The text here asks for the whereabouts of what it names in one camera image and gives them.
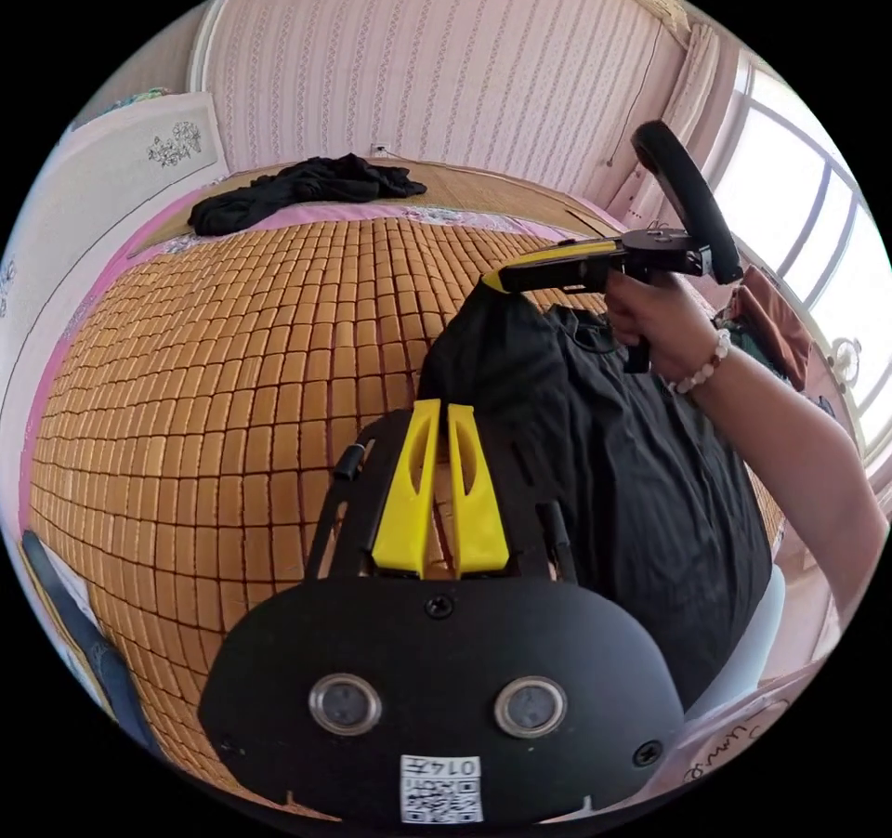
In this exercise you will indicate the person's right hand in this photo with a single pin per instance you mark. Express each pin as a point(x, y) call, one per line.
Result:
point(662, 315)

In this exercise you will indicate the person's body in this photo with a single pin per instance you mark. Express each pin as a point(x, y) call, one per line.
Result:
point(746, 643)

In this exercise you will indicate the white cupboard with flower print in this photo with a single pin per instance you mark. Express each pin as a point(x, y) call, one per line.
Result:
point(90, 211)

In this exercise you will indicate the small white fan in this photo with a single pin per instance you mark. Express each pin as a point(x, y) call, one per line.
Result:
point(844, 361)

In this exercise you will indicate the black short sleeve shirt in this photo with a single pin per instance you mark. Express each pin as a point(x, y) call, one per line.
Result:
point(627, 469)

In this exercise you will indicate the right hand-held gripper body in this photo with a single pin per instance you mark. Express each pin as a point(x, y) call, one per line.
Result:
point(557, 275)

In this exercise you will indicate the person's right forearm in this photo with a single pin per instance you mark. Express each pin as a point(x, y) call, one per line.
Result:
point(787, 455)

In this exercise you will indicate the pale curtain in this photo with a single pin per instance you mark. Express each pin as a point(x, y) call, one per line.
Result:
point(697, 99)

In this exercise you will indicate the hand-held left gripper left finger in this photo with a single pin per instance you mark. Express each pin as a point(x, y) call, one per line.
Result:
point(404, 503)

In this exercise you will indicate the pile of clothes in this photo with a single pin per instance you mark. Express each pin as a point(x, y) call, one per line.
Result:
point(306, 190)

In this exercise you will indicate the window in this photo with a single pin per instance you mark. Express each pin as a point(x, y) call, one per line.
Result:
point(801, 225)

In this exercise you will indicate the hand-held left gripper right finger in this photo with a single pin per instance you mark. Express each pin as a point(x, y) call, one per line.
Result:
point(481, 524)

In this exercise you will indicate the bed with woven mat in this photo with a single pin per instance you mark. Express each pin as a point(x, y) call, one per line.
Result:
point(209, 378)

